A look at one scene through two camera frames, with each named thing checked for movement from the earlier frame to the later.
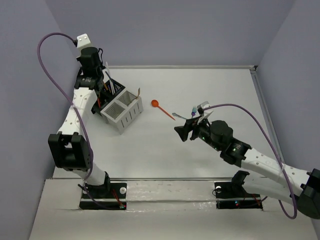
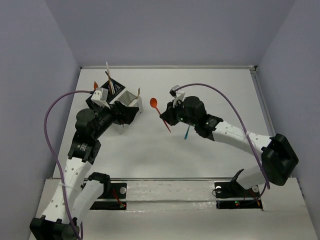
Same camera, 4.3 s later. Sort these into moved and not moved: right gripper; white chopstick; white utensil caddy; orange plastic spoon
Moved: right gripper; orange plastic spoon
Not moved: white chopstick; white utensil caddy
